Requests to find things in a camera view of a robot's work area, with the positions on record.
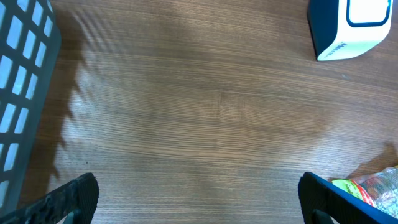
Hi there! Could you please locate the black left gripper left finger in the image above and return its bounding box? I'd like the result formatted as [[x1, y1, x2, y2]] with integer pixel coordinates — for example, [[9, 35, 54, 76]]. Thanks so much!
[[1, 173, 100, 224]]

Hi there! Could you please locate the white barcode scanner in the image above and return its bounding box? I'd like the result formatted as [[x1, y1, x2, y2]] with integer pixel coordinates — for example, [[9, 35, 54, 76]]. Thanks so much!
[[307, 0, 394, 61]]

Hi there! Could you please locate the green gummy candy bag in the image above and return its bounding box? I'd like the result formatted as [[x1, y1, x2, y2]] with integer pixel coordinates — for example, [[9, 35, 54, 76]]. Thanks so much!
[[331, 166, 397, 218]]

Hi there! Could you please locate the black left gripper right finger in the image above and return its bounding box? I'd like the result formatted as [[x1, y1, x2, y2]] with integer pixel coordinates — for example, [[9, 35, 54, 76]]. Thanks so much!
[[298, 172, 397, 224]]

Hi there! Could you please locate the grey plastic mesh basket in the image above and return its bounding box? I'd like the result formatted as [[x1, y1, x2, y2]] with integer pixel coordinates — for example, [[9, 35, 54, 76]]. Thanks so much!
[[1, 0, 62, 215]]

